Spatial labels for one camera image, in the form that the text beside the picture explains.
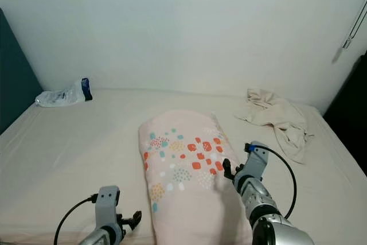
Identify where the pink pillow with coloured dots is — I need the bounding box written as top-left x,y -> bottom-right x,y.
139,110 -> 257,245

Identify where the crumpled beige cloth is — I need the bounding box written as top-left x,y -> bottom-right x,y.
234,88 -> 315,164

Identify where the bed with beige sheet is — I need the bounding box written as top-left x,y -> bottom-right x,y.
0,88 -> 367,245

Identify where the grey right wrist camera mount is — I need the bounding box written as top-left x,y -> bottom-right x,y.
244,141 -> 270,180

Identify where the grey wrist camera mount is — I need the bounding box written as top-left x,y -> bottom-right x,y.
96,186 -> 122,232
244,141 -> 270,180

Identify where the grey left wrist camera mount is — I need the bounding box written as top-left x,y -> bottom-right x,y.
96,186 -> 122,232

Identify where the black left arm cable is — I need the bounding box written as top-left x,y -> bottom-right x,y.
53,195 -> 99,245

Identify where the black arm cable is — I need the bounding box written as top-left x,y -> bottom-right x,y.
249,144 -> 298,219
53,195 -> 99,245

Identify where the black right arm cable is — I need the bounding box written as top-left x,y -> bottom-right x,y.
249,144 -> 298,219

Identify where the grey metal wall rod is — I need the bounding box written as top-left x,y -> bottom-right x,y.
341,4 -> 367,50

